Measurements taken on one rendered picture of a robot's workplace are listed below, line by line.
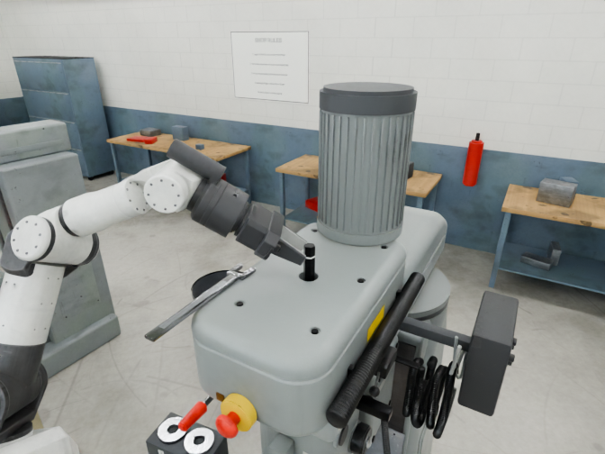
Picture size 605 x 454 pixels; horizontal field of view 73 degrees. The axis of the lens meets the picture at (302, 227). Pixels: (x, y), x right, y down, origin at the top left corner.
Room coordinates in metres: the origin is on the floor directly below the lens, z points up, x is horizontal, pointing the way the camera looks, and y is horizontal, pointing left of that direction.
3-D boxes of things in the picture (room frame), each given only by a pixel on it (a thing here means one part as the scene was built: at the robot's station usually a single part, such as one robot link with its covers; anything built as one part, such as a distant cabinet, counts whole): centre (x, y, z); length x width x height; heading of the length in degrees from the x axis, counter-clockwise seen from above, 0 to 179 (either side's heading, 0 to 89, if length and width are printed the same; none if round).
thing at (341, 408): (0.62, -0.16, 1.79); 0.45 x 0.04 x 0.04; 150
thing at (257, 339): (0.68, -0.02, 1.81); 0.47 x 0.26 x 0.16; 150
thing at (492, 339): (0.76, -0.45, 1.62); 0.20 x 0.09 x 0.21; 150
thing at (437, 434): (0.80, -0.32, 1.45); 0.18 x 0.16 x 0.21; 150
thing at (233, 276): (0.59, 0.17, 1.89); 0.24 x 0.04 x 0.01; 150
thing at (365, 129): (0.88, -0.13, 2.05); 0.20 x 0.20 x 0.32
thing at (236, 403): (0.46, 0.10, 1.76); 0.06 x 0.02 x 0.06; 60
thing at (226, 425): (0.44, 0.11, 1.76); 0.04 x 0.03 x 0.04; 60
